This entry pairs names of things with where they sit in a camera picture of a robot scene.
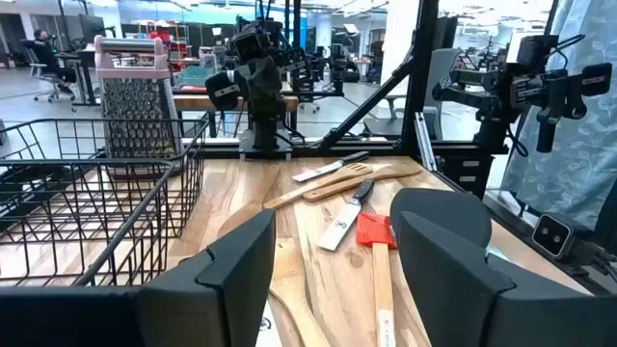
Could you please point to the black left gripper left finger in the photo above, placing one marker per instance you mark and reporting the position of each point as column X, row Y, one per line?
column 231, row 289

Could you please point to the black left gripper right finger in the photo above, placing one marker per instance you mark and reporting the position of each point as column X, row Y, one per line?
column 458, row 299

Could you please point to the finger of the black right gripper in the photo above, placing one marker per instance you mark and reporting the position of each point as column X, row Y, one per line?
column 279, row 77
column 256, row 84

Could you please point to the wooden slotted spoon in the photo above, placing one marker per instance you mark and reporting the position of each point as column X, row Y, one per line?
column 301, row 328

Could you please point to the wooden slotted spatula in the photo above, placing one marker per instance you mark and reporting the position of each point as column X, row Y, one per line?
column 313, row 188

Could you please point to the plain wooden spatula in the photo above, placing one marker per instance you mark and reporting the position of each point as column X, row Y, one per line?
column 366, row 181

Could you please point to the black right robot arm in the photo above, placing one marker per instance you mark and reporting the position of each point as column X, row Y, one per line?
column 266, row 135

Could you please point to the wooden workbench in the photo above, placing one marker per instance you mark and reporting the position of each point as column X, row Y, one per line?
column 202, row 102

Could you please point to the teal plastic bin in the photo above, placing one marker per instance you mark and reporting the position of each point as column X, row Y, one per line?
column 195, row 77

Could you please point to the black desk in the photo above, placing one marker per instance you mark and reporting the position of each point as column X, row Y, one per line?
column 87, row 55

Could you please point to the black monitor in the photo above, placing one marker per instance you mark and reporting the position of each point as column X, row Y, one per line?
column 91, row 28

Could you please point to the grey chair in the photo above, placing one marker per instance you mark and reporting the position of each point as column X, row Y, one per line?
column 443, row 72

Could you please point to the person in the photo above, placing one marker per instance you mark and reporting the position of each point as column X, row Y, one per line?
column 48, row 58

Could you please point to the blue-grey patterned curtain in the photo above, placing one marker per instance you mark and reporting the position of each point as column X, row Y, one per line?
column 578, row 168

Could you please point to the white office chair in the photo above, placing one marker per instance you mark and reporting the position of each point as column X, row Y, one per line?
column 34, row 70

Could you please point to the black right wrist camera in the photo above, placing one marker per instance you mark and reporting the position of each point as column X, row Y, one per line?
column 249, row 45

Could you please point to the small black table camera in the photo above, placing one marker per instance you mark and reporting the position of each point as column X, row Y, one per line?
column 553, row 236

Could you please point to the black metal table frame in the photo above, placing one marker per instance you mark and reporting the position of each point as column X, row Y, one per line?
column 419, row 72

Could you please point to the silver aluminium bracket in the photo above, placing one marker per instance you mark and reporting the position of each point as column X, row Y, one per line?
column 425, row 144

